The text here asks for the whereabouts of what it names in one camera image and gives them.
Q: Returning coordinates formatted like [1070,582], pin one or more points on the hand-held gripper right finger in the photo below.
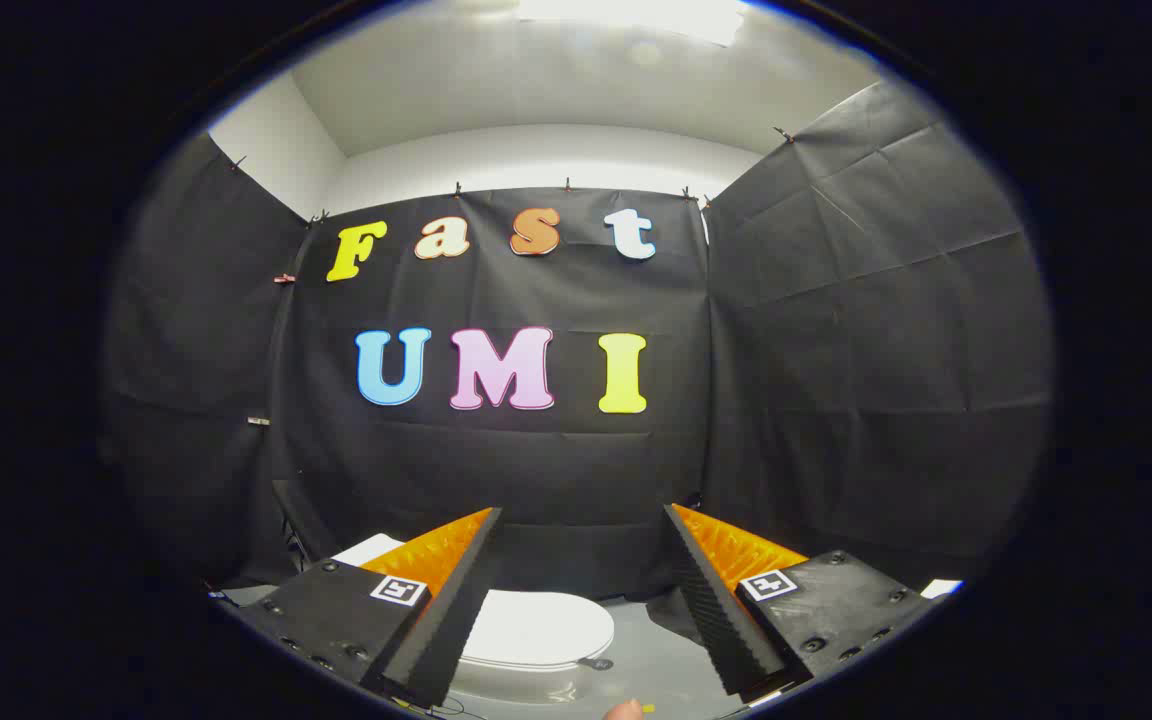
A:
[716,610]

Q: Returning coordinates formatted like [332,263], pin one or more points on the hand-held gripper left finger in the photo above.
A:
[456,610]

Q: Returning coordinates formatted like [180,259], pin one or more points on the white toilet tank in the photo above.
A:
[368,548]

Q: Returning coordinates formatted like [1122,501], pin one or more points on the black backdrop cloth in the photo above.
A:
[536,470]

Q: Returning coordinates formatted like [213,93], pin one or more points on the white panel edge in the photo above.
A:
[941,588]

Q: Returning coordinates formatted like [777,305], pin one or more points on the row of black cloth clips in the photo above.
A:
[457,189]

